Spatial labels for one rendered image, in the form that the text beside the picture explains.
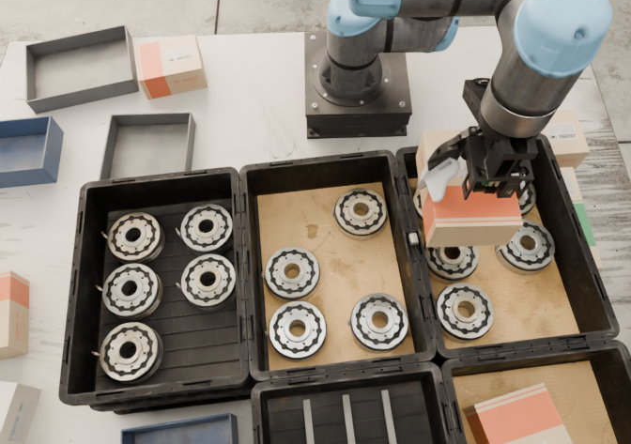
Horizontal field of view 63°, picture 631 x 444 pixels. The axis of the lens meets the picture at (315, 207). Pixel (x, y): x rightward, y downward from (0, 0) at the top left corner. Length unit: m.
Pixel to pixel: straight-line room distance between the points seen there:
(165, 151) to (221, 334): 0.53
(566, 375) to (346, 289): 0.41
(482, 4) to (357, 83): 0.66
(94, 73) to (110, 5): 1.33
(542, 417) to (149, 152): 1.01
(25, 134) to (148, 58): 0.36
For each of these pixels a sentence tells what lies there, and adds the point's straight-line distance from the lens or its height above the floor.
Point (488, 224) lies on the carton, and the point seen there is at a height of 1.12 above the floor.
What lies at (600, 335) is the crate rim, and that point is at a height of 0.93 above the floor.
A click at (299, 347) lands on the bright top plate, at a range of 0.92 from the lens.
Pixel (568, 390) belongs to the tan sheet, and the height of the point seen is 0.83.
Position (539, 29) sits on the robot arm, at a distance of 0.50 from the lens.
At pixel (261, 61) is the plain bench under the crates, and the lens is 1.46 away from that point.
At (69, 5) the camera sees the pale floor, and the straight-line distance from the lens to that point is 2.93.
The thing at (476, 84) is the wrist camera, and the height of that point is 1.23.
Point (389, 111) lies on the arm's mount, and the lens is 1.22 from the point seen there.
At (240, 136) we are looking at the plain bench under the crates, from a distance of 1.31.
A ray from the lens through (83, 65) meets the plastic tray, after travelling 1.58.
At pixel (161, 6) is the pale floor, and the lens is 2.76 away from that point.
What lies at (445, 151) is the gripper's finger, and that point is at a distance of 0.69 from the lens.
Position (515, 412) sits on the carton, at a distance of 0.91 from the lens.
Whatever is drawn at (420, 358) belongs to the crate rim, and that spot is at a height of 0.93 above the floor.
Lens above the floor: 1.77
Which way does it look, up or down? 64 degrees down
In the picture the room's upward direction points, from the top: 3 degrees counter-clockwise
